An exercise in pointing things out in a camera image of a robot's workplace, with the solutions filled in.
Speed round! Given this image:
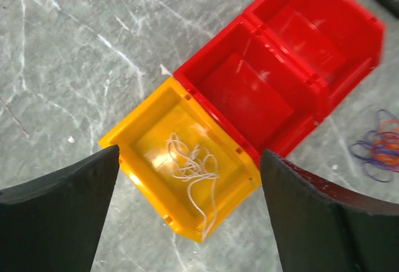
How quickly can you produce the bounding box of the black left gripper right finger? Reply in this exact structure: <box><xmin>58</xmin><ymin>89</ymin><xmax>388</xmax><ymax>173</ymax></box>
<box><xmin>260</xmin><ymin>150</ymin><xmax>398</xmax><ymax>271</ymax></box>

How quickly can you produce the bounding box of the red plastic bin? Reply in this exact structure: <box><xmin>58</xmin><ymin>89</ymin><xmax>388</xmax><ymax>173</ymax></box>
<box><xmin>174</xmin><ymin>16</ymin><xmax>328</xmax><ymax>163</ymax></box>
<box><xmin>243</xmin><ymin>0</ymin><xmax>385</xmax><ymax>109</ymax></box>

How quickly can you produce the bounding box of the orange thin cable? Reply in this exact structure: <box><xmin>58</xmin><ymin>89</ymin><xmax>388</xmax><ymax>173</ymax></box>
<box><xmin>370</xmin><ymin>119</ymin><xmax>399</xmax><ymax>173</ymax></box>

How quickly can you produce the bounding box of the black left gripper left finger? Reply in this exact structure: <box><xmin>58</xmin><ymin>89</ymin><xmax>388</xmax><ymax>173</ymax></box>
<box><xmin>1</xmin><ymin>145</ymin><xmax>120</xmax><ymax>271</ymax></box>

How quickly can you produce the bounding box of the purple thin cable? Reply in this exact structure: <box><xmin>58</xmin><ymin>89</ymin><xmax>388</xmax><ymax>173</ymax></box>
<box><xmin>348</xmin><ymin>109</ymin><xmax>399</xmax><ymax>183</ymax></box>

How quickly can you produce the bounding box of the yellow plastic bin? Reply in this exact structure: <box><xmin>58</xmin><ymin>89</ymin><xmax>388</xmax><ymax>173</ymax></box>
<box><xmin>99</xmin><ymin>77</ymin><xmax>261</xmax><ymax>243</ymax></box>

